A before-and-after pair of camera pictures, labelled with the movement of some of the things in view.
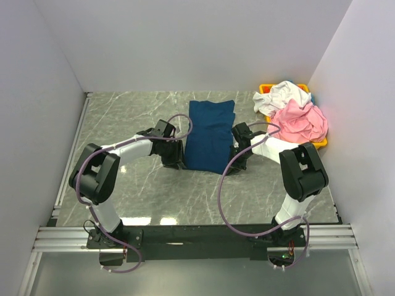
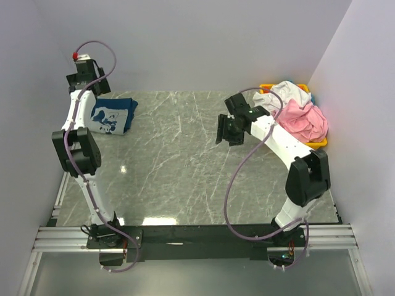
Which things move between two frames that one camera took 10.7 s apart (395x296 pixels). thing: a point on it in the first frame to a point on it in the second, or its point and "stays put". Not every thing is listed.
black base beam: x=210 y=243 stays put
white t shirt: x=279 y=95 stays put
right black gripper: x=234 y=164 to x=223 y=121
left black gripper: x=178 y=158 to x=104 y=86
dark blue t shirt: x=210 y=135 to x=113 y=116
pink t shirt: x=299 y=123 stays put
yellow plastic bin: x=264 y=88 stays put
